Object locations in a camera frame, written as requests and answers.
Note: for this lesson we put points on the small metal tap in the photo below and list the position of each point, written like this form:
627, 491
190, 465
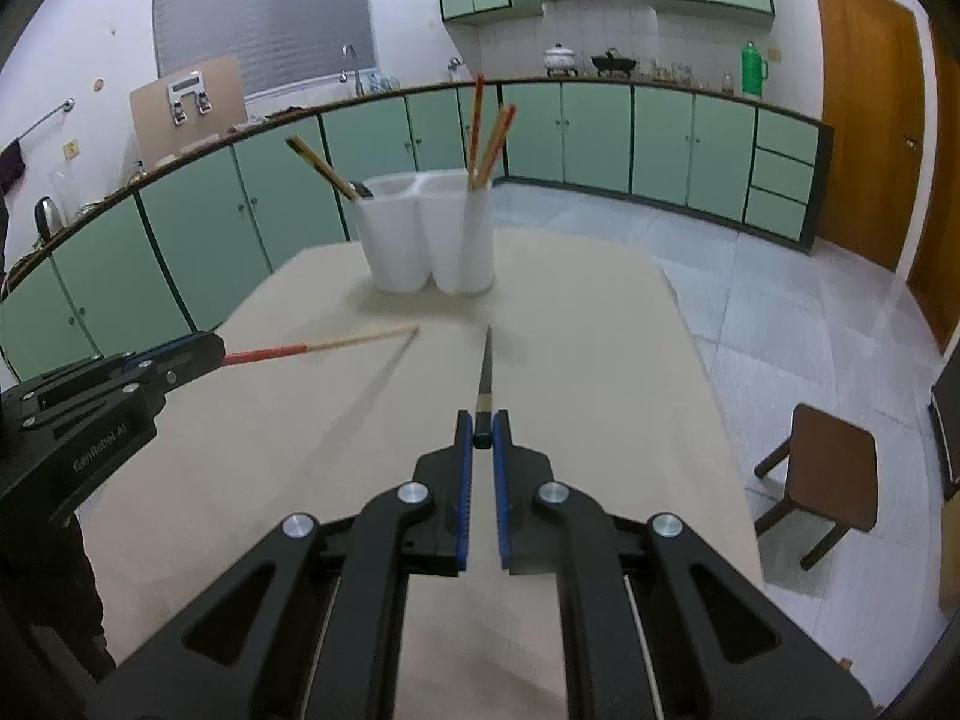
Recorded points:
455, 69

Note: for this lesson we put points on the window with grey blind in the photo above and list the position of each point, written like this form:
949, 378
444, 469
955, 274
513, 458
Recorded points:
262, 7

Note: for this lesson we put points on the wooden door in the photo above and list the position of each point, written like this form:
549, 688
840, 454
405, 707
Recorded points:
862, 127
937, 240

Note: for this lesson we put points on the green base cabinet run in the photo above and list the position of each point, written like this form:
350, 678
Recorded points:
202, 217

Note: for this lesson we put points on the metal kitchen faucet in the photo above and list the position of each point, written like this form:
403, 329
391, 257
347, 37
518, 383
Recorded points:
351, 60

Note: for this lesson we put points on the dark hanging towel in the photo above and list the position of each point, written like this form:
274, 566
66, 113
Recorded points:
10, 165

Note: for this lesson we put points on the brown wooden stool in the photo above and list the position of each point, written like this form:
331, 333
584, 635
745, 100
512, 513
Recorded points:
832, 465

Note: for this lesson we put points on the brown cardboard sheet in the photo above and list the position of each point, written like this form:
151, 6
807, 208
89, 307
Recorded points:
150, 127

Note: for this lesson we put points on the white double utensil holder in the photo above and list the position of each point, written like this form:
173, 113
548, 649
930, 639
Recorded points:
457, 240

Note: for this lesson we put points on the green thermos flask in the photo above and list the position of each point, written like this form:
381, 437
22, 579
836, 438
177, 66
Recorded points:
752, 71

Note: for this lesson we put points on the metal latch bracket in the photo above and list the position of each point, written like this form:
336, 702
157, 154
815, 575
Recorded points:
187, 94

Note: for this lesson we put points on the metal towel rail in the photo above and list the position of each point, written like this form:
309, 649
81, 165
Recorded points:
45, 120

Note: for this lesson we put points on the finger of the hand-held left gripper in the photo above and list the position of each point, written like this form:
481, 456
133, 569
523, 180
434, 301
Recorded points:
71, 376
191, 356

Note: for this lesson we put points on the black wok on stove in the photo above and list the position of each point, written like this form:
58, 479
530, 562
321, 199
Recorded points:
613, 62

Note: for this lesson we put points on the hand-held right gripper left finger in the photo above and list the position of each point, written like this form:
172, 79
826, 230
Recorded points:
463, 495

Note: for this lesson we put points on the white cooking pot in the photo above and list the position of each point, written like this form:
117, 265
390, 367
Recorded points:
560, 58

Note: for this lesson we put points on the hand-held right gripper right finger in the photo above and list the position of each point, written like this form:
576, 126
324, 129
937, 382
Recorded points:
501, 495

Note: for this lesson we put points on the row of glass jars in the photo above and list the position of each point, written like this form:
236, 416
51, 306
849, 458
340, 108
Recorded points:
675, 73

